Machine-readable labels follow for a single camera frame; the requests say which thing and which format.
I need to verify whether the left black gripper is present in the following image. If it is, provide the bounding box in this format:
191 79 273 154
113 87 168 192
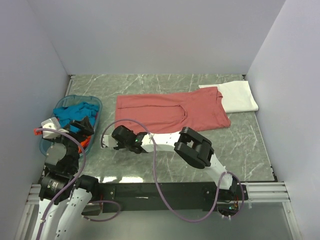
49 115 94 171

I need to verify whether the salmon pink t shirt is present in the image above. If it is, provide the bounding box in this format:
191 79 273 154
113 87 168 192
115 87 231 134

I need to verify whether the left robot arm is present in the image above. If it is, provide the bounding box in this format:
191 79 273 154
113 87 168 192
31 116 100 240

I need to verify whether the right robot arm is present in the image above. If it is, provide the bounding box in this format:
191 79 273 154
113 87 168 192
103 125 248 202

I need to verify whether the orange t shirt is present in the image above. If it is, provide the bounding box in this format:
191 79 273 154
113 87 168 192
56 117 93 154

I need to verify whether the blue t shirt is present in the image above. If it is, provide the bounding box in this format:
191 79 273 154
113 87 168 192
53 102 99 127

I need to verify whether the teal plastic basket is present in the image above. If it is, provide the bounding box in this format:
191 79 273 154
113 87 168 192
39 94 103 155

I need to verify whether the black base beam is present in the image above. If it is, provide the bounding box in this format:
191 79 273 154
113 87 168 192
99 182 249 211

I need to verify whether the folded white t shirt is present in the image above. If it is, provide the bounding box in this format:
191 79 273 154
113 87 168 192
198 80 259 114

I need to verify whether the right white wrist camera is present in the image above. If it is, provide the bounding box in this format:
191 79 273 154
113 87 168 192
101 134 118 149

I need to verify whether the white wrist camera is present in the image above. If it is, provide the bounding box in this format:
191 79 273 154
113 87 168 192
101 134 118 149
33 117 69 140

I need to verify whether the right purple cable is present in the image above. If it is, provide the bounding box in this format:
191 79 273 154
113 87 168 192
100 119 245 223

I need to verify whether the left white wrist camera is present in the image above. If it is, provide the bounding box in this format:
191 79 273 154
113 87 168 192
33 117 69 140

